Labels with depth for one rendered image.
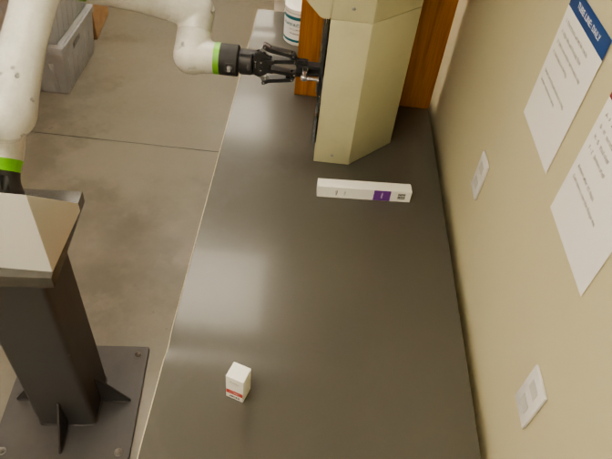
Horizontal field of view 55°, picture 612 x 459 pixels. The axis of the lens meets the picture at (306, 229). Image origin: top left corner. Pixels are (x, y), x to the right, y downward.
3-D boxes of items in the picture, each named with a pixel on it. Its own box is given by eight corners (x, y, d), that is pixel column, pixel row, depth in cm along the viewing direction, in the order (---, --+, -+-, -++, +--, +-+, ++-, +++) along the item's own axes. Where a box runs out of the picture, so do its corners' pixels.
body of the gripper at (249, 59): (238, 80, 173) (269, 83, 173) (238, 54, 167) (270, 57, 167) (241, 66, 178) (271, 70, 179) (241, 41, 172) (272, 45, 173)
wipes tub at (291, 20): (315, 33, 243) (319, -3, 233) (313, 48, 234) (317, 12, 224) (284, 29, 243) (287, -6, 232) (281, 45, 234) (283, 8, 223)
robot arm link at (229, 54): (223, 35, 173) (223, 63, 180) (217, 55, 165) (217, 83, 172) (243, 37, 173) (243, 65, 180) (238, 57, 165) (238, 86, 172)
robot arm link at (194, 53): (175, 76, 178) (168, 67, 167) (179, 35, 178) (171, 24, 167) (220, 81, 178) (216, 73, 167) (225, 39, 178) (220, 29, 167)
